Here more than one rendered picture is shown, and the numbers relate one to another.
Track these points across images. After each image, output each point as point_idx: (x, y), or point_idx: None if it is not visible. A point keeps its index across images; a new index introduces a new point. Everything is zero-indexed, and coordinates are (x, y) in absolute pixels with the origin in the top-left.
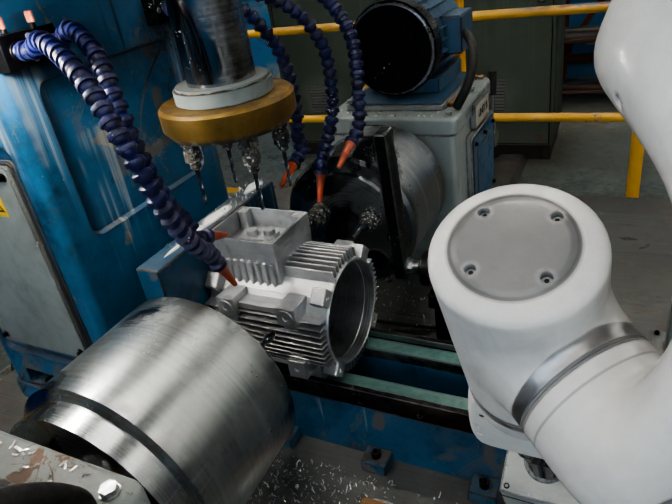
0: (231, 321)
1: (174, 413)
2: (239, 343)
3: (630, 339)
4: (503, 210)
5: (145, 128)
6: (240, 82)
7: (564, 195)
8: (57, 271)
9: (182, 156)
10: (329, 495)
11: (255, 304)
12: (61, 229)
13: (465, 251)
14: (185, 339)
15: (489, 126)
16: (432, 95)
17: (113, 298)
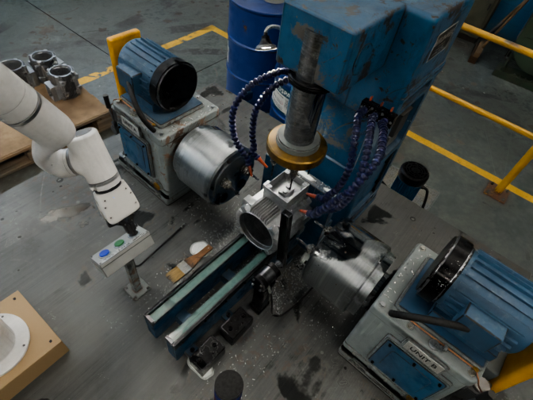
0: (218, 166)
1: (189, 151)
2: (210, 168)
3: (65, 155)
4: (85, 132)
5: (335, 133)
6: (283, 139)
7: (78, 138)
8: None
9: (345, 158)
10: (220, 239)
11: (259, 192)
12: (285, 121)
13: (86, 128)
14: (212, 152)
15: (430, 378)
16: (421, 308)
17: None
